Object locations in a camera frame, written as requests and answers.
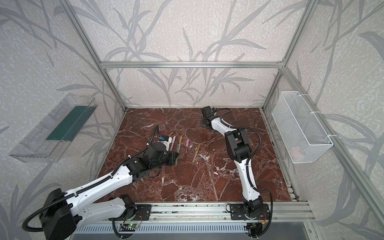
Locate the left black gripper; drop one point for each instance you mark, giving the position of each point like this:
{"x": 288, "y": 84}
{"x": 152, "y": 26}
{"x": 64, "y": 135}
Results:
{"x": 173, "y": 157}

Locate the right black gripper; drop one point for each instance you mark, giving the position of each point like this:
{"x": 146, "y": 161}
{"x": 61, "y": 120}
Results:
{"x": 206, "y": 120}

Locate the pink pen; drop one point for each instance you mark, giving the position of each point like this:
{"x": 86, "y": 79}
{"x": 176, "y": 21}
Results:
{"x": 173, "y": 143}

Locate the tan pen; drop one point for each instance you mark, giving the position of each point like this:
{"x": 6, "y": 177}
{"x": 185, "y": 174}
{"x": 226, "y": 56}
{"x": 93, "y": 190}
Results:
{"x": 179, "y": 144}

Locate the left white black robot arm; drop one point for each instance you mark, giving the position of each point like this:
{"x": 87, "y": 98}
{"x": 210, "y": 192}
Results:
{"x": 65, "y": 212}

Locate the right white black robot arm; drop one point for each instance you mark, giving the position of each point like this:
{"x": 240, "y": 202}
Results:
{"x": 240, "y": 151}

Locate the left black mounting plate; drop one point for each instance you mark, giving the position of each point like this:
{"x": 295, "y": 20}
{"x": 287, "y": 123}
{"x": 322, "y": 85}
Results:
{"x": 139, "y": 212}

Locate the black mounting plate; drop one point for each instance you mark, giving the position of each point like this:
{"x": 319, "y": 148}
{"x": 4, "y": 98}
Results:
{"x": 139, "y": 212}
{"x": 238, "y": 213}

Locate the green circuit board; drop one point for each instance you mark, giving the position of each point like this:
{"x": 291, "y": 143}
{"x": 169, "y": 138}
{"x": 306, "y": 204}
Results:
{"x": 129, "y": 227}

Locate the pink item in basket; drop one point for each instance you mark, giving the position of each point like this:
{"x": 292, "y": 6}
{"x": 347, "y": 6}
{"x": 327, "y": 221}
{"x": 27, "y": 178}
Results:
{"x": 297, "y": 153}

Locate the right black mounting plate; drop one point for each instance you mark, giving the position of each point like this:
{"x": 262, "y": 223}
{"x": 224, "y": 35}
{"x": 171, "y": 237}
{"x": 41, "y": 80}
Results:
{"x": 238, "y": 213}

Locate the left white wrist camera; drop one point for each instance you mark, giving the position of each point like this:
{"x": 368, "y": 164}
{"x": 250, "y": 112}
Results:
{"x": 167, "y": 141}

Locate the white wire mesh basket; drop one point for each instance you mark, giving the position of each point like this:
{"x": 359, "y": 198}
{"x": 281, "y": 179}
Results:
{"x": 300, "y": 127}

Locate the clear plastic wall tray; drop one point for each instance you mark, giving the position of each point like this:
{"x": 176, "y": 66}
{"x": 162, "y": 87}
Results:
{"x": 48, "y": 141}

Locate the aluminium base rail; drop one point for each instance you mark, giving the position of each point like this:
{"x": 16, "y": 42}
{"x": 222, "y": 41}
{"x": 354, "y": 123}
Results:
{"x": 190, "y": 212}

